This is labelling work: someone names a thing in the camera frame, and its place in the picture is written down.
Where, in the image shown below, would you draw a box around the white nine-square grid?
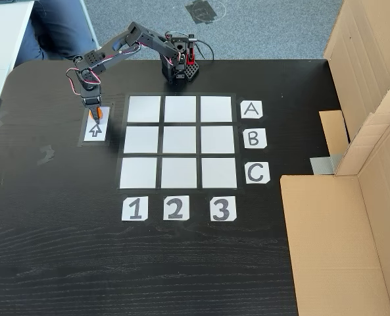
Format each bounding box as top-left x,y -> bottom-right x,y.
117,93 -> 240,191

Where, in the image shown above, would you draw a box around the white arrow paper sheet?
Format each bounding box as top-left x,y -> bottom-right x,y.
82,105 -> 110,143

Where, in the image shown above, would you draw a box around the clear tape scraps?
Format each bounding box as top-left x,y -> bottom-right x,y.
36,144 -> 56,165

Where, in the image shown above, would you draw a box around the person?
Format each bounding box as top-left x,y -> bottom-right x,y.
15,0 -> 101,62

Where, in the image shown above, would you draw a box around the white desk leg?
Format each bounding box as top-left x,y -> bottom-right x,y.
78,0 -> 101,47

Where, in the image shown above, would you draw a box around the white desk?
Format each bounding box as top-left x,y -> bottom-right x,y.
0,0 -> 34,92

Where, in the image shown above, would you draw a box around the paper sheet number 1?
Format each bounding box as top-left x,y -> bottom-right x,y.
121,196 -> 149,222

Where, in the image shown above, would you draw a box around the red black bar clamp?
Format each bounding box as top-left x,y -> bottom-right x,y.
184,32 -> 198,66

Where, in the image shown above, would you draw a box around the paper sheet number 2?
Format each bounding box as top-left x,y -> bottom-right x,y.
162,195 -> 191,221

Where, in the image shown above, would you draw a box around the black floor tape patch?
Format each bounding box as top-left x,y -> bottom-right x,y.
184,0 -> 228,26

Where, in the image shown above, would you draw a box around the paper sheet letter A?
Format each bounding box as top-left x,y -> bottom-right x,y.
240,101 -> 264,119

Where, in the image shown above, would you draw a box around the paper sheet number 3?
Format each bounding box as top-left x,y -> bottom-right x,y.
210,196 -> 237,223

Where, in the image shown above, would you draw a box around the paper sheet letter B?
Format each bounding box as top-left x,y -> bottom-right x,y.
243,128 -> 268,149

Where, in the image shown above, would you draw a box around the paper sheet letter C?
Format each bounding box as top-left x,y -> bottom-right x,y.
245,162 -> 271,185

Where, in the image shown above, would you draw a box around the grey tape strip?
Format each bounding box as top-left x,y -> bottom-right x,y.
309,153 -> 343,175

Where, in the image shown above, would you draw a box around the brown cardboard box panel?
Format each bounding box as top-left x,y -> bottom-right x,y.
318,0 -> 390,157
280,111 -> 390,316

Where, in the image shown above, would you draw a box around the thin black cable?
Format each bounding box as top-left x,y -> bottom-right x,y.
166,31 -> 215,62

